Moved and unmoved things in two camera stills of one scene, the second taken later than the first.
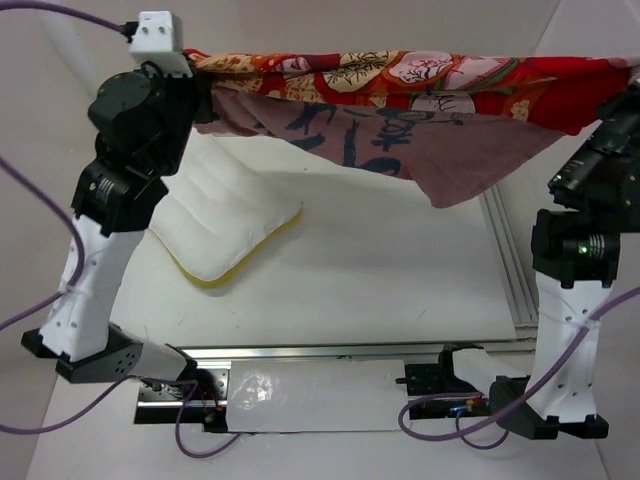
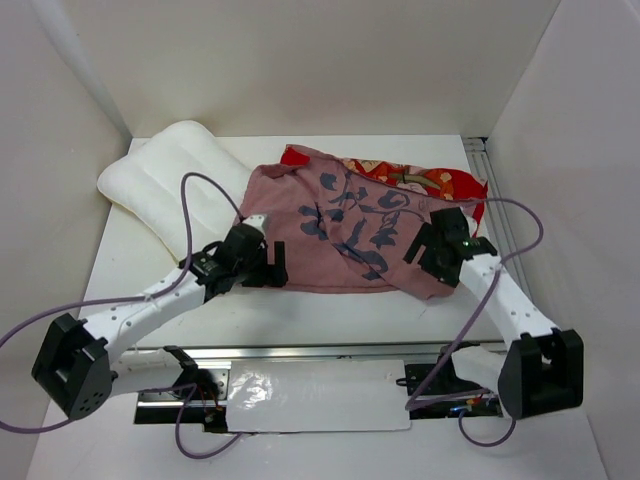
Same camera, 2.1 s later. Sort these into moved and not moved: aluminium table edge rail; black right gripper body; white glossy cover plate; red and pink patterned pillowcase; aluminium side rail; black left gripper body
Moved: black right gripper body; black left gripper body; red and pink patterned pillowcase
Not moved: white glossy cover plate; aluminium table edge rail; aluminium side rail
